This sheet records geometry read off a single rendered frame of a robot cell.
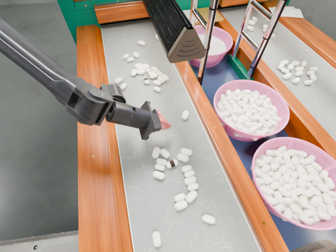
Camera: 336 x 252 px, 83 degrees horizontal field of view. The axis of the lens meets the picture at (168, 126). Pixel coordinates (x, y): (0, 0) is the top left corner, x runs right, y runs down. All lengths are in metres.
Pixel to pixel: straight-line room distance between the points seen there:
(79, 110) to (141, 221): 0.32
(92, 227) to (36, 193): 1.07
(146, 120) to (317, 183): 0.54
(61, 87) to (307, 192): 0.70
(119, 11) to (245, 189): 0.97
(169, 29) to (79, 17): 0.82
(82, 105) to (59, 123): 1.37
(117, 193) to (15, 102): 1.77
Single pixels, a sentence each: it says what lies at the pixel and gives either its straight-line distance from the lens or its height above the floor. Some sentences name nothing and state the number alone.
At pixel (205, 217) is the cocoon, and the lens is 0.55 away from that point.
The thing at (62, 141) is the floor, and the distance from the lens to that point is 1.71.
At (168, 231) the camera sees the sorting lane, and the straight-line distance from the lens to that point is 0.56.
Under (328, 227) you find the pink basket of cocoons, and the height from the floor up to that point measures 0.77.
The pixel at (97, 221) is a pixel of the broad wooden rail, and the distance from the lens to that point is 0.56.
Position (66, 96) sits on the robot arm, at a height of 0.98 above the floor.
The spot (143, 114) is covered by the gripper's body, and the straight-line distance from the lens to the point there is 0.52.
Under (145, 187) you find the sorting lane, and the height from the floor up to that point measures 0.74.
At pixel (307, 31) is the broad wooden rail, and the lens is 1.31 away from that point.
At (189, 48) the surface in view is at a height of 1.07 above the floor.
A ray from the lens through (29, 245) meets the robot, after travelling 0.96.
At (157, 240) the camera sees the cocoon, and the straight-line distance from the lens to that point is 0.54.
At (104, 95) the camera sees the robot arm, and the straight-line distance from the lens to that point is 0.47.
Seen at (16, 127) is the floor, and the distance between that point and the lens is 2.00.
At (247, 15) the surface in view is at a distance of 0.95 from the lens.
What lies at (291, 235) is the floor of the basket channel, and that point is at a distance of 0.71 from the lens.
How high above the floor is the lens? 1.29
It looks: 55 degrees down
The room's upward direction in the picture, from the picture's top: straight up
